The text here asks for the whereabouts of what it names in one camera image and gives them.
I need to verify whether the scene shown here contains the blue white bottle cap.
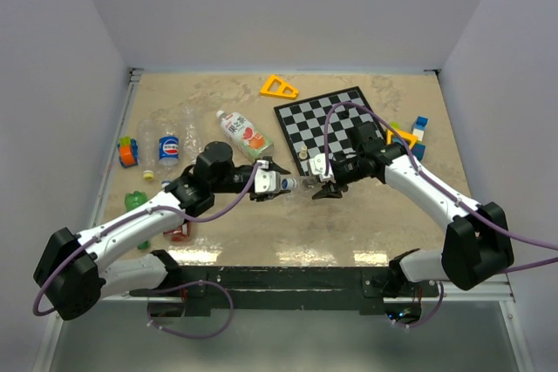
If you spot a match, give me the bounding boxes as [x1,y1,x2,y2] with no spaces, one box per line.
[281,177,298,191]

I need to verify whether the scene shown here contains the clear Pocari bottle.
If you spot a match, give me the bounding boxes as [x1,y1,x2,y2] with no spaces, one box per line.
[296,176,323,194]

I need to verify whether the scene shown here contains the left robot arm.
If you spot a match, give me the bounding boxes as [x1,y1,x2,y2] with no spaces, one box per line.
[32,141,287,321]

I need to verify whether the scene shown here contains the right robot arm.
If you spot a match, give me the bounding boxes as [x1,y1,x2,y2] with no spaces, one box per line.
[308,123,514,296]

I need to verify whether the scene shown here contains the grapefruit tea bottle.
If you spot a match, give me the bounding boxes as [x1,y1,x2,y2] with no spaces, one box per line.
[216,110,275,162]

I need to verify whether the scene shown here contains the red label tea bottle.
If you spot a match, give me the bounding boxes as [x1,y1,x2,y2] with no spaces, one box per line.
[163,222,191,243]

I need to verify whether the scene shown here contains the Pepsi label bottle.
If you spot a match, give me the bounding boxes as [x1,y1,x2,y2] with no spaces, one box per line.
[158,120,180,167]

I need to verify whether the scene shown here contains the clear bottle yellow cap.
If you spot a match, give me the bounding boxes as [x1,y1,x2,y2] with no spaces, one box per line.
[137,118,158,182]

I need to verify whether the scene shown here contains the green plastic bottle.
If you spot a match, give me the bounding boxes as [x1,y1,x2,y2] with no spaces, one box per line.
[124,189,153,251]

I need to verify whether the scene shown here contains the white chess piece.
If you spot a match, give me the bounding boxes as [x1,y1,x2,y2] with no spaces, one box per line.
[298,145,309,160]

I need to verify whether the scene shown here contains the chessboard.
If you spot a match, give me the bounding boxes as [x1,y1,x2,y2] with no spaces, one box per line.
[274,86,386,176]

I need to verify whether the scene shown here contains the yellow triangle toy right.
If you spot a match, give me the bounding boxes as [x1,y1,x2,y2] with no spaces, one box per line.
[386,129,419,149]

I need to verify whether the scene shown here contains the yellow triangle toy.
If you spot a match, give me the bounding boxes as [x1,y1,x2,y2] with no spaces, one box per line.
[386,129,419,149]
[260,74,299,100]

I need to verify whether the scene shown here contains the yellow triangle toy far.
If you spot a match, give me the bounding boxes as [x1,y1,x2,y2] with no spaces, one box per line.
[260,74,299,100]

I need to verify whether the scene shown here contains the blue toy blocks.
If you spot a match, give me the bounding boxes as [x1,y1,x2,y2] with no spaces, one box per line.
[391,116,428,161]

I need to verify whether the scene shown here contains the colourful toy car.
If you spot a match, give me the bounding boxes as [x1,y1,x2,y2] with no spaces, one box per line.
[117,136,138,168]

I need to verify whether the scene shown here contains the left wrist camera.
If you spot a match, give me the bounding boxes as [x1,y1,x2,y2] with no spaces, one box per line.
[254,161,282,193]

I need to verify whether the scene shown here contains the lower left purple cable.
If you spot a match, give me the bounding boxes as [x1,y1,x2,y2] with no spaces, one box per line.
[146,276,239,340]

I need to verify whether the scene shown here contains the purple cable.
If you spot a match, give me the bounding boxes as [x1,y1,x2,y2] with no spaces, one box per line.
[146,276,239,340]
[31,160,267,317]
[323,101,558,277]

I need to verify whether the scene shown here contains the black table front rail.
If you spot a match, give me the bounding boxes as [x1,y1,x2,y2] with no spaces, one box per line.
[139,266,439,316]

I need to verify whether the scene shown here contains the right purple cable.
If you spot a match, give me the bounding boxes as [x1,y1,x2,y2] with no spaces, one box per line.
[323,101,558,277]

